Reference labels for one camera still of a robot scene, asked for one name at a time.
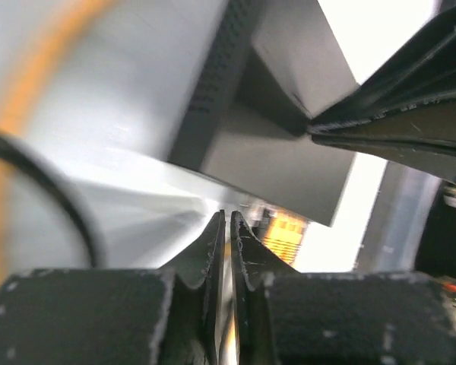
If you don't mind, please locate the black network switch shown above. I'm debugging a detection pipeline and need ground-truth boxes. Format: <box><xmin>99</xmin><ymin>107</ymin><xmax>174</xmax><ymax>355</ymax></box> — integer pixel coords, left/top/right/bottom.
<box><xmin>168</xmin><ymin>1</ymin><xmax>357</xmax><ymax>225</ymax></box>

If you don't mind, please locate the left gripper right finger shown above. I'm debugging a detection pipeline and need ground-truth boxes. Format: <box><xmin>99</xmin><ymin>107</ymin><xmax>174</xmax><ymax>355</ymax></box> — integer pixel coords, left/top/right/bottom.
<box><xmin>230</xmin><ymin>211</ymin><xmax>456</xmax><ymax>364</ymax></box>

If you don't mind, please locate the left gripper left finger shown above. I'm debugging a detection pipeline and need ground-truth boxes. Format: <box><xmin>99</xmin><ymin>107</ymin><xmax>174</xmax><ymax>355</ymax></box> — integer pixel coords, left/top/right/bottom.
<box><xmin>0</xmin><ymin>211</ymin><xmax>226</xmax><ymax>364</ymax></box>

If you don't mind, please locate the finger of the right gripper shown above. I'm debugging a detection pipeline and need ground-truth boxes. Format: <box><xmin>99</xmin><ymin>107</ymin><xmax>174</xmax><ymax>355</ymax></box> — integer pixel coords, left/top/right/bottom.
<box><xmin>311</xmin><ymin>103</ymin><xmax>456</xmax><ymax>179</ymax></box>
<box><xmin>308</xmin><ymin>3</ymin><xmax>456</xmax><ymax>133</ymax></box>

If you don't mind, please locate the black ethernet cable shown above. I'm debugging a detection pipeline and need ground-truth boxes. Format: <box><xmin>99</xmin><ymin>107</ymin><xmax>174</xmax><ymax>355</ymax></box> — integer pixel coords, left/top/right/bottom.
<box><xmin>0</xmin><ymin>125</ymin><xmax>107</xmax><ymax>268</ymax></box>

